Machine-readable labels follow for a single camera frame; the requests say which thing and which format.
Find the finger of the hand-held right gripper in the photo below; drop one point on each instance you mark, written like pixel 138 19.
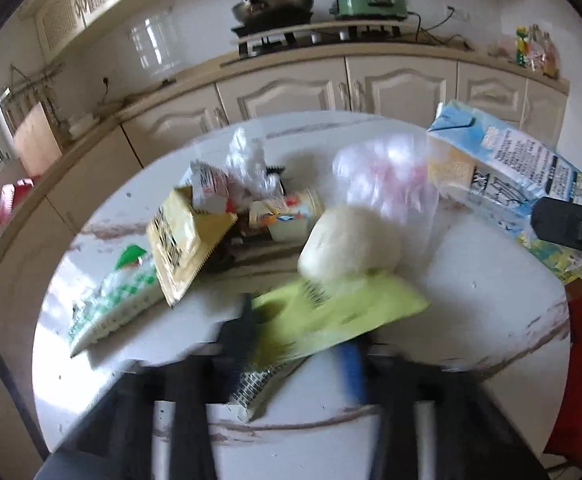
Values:
pixel 571 225

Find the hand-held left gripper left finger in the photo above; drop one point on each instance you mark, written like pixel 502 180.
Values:
pixel 241 340

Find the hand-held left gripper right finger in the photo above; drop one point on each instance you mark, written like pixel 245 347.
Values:
pixel 355 375

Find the yellow-green snack wrapper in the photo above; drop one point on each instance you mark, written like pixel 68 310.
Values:
pixel 341 310

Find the blue and white milk carton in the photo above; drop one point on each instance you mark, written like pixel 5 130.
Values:
pixel 516 160

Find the yellow snack packet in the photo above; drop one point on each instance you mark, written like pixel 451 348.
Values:
pixel 186 245

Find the white steamed bun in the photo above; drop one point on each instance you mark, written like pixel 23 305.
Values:
pixel 351 245

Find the green and white packet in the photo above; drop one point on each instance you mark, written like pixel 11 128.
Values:
pixel 116 300

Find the red and white wrapper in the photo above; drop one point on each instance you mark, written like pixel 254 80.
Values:
pixel 208 185

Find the group of condiment bottles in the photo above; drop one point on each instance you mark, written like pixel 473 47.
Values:
pixel 536 52

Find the crumpled clear plastic wrap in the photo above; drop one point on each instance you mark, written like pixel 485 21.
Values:
pixel 248 160

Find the clear plastic bag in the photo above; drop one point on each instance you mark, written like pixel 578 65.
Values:
pixel 386 175

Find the cream kitchen base cabinet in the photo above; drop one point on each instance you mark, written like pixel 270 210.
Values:
pixel 291 90

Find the pink plastic basket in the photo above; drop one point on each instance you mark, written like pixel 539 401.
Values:
pixel 16 197

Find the wooden cutting board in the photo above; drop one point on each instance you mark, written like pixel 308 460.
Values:
pixel 36 140

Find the green electric cooker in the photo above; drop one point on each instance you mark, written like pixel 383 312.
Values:
pixel 373 2

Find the gas stove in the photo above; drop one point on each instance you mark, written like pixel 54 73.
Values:
pixel 316 35

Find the black frying pan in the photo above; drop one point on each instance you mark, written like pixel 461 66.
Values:
pixel 248 7

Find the white wall outlet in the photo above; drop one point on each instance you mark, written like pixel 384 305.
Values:
pixel 458 12

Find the cream lattice wall cabinet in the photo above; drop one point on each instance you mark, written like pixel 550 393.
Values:
pixel 91 0

